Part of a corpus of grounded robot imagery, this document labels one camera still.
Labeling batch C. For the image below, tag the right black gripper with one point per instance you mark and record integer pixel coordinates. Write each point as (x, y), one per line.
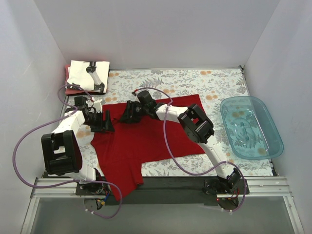
(130, 111)

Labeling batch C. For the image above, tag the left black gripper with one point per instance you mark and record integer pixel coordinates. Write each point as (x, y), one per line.
(104, 121)

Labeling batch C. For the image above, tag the red t shirt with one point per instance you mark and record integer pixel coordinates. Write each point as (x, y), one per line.
(121, 153)
(69, 90)

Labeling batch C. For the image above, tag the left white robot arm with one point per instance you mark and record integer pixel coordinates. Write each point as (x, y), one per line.
(62, 156)

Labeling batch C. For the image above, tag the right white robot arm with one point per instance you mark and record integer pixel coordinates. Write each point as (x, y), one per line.
(198, 128)

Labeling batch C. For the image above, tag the red folded t shirt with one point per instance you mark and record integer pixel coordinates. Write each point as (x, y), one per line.
(69, 90)

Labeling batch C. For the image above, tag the white printed folded t shirt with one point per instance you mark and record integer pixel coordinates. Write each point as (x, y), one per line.
(92, 76)

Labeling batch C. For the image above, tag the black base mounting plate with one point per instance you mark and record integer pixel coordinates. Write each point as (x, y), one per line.
(170, 189)

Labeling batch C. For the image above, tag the floral patterned table mat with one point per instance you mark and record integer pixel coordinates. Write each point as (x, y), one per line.
(213, 86)

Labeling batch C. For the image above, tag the teal plastic bin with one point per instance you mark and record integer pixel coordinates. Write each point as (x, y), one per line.
(250, 129)

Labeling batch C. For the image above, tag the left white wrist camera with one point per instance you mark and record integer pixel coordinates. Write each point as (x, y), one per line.
(98, 105)

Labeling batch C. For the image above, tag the aluminium frame rail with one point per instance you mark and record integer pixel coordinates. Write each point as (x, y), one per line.
(259, 186)

